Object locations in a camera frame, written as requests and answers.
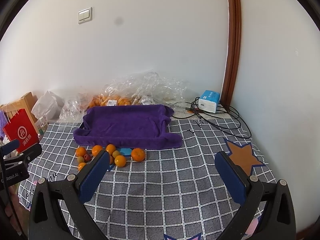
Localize small green fruit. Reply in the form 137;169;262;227
77;156;85;164

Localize small red fruit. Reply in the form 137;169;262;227
84;154;92;162

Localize yellow green citrus fruit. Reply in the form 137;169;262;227
112;150;121;159

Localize large orange mandarin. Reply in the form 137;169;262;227
131;148;145;162

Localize small orange mandarin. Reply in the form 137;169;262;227
78;162;86;171

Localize red paper shopping bag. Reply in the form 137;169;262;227
3;109;39;153

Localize white plastic bag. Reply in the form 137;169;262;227
31;90;65;121

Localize grey checked bed sheet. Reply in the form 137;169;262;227
18;115;277;240

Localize bagged oranges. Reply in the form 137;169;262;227
88;94;131;108

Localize purple towel covered tray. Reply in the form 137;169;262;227
73;105;182;150

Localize blue white tissue pack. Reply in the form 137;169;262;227
198;90;220;113

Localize clear plastic bags pile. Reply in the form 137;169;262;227
58;72;187;122

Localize black cables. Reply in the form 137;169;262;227
172;97;252;139

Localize white light switch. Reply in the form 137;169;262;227
78;7;92;24

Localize brown wooden door frame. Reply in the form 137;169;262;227
220;0;242;109

